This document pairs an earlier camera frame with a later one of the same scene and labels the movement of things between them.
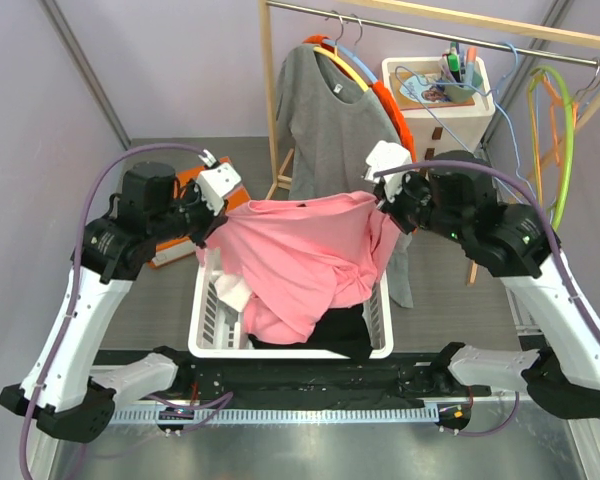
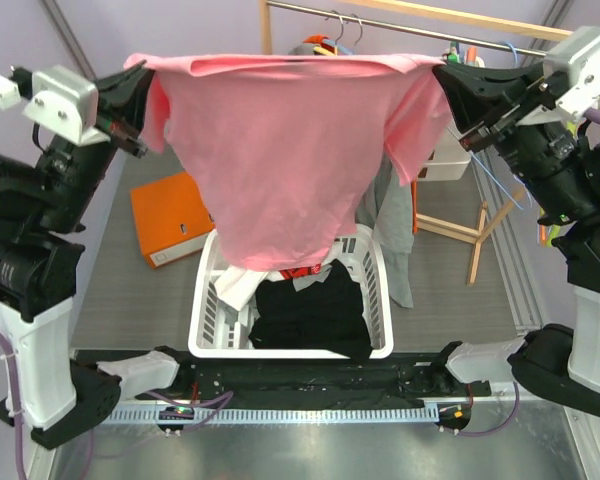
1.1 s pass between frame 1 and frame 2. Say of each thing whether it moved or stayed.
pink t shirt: moved
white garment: stayed
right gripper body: moved
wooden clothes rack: stayed
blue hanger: stayed
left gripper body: moved
